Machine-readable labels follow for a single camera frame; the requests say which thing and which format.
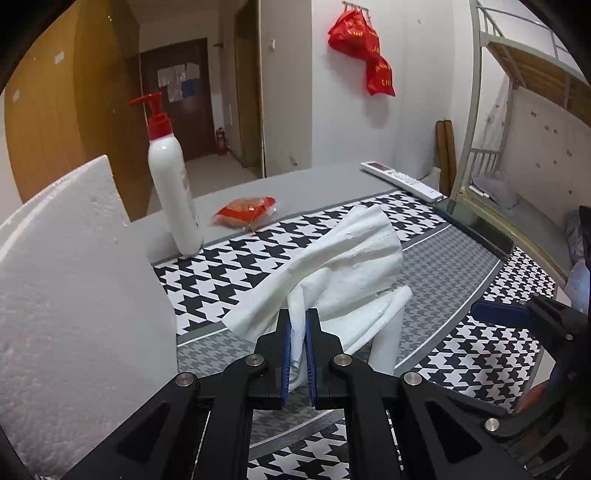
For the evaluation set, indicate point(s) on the red snack packet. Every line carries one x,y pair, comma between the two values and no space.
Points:
246,213

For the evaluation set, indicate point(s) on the dark brown entrance door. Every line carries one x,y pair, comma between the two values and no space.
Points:
179,72

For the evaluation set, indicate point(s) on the white styrofoam box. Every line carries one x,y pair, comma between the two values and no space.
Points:
87,332

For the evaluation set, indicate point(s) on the red fire extinguisher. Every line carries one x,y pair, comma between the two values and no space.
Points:
221,142

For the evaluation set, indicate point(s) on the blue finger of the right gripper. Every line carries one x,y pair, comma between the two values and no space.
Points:
512,316

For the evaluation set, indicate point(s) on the white lotion pump bottle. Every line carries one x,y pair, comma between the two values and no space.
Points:
169,175

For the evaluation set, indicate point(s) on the wooden wardrobe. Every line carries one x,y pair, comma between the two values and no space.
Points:
66,103

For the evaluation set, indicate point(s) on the metal bunk bed frame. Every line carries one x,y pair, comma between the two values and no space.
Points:
523,147

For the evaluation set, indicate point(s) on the white towel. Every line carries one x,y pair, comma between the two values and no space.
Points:
352,277

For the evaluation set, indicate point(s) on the red hanging bag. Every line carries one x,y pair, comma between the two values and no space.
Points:
353,35

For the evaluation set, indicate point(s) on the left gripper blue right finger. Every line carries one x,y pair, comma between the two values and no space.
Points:
327,390

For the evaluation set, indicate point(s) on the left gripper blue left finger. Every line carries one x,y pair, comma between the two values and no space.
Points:
271,387

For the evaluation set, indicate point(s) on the wooden planks by wall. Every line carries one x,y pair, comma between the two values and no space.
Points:
447,155

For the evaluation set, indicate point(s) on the person right hand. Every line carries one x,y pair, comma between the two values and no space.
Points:
540,393

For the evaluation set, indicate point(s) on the side doorway wooden frame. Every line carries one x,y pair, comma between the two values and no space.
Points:
247,87

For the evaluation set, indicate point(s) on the houndstooth table mat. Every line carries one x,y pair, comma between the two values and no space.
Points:
447,272

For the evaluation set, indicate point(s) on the white remote control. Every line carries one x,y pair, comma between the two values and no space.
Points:
403,181

